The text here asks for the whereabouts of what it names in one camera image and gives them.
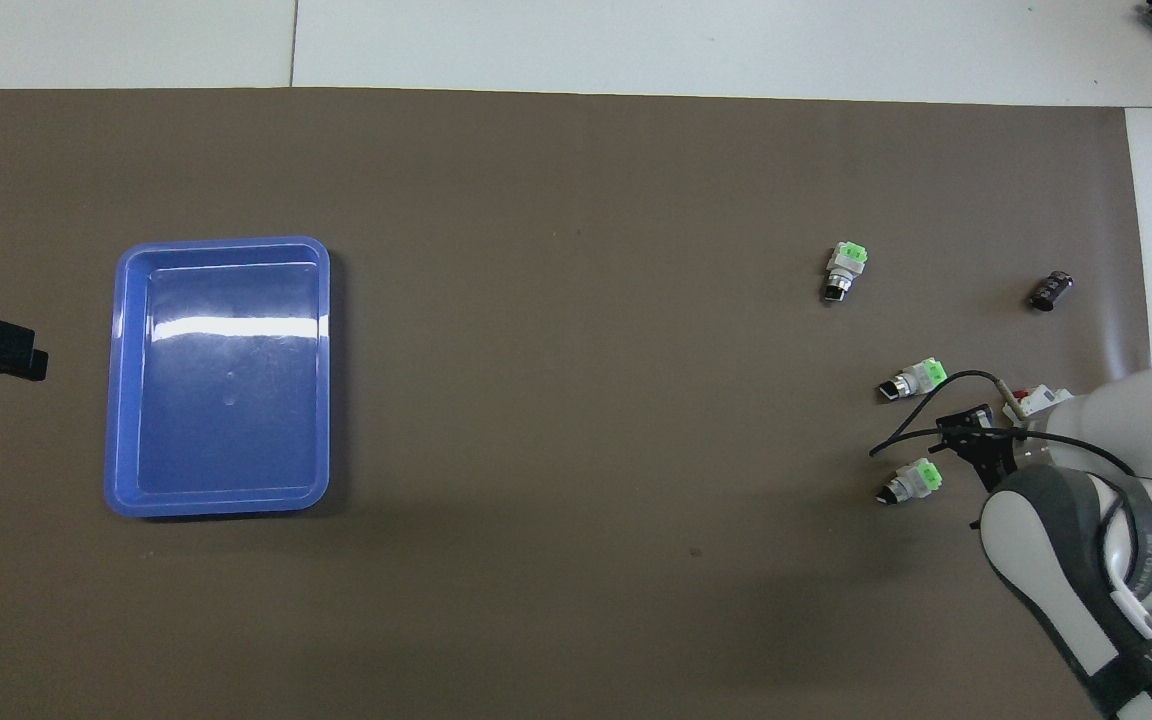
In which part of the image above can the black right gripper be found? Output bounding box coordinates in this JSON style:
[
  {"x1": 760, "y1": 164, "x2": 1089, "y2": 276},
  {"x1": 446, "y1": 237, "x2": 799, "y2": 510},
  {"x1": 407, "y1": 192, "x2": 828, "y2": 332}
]
[{"x1": 936, "y1": 405, "x2": 1022, "y2": 491}]

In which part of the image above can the green white selector switch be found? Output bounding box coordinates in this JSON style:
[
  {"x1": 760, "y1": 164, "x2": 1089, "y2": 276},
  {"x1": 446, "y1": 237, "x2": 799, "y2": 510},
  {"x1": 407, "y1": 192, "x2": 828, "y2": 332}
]
[
  {"x1": 876, "y1": 357, "x2": 949, "y2": 404},
  {"x1": 874, "y1": 458, "x2": 944, "y2": 507},
  {"x1": 821, "y1": 240, "x2": 871, "y2": 305}
]

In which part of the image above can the white circuit breaker red lever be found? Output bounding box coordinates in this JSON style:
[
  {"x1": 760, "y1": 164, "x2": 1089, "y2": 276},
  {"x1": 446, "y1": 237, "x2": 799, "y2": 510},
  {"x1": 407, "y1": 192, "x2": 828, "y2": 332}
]
[{"x1": 1004, "y1": 385, "x2": 1072, "y2": 426}]

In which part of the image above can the small dark cylindrical capacitor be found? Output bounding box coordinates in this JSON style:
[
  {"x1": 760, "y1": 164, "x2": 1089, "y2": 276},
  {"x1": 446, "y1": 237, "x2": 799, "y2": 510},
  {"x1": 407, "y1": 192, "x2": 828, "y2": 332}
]
[{"x1": 1029, "y1": 270, "x2": 1076, "y2": 312}]

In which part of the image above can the blue plastic tray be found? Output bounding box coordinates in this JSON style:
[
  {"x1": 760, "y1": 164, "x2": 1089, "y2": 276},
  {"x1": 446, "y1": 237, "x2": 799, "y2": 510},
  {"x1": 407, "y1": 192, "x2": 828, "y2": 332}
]
[{"x1": 103, "y1": 236, "x2": 332, "y2": 519}]

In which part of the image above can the brown table mat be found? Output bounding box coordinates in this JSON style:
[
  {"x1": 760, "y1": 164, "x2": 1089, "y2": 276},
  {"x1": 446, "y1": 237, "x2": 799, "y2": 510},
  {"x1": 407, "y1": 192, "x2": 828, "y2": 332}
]
[{"x1": 0, "y1": 88, "x2": 1152, "y2": 720}]

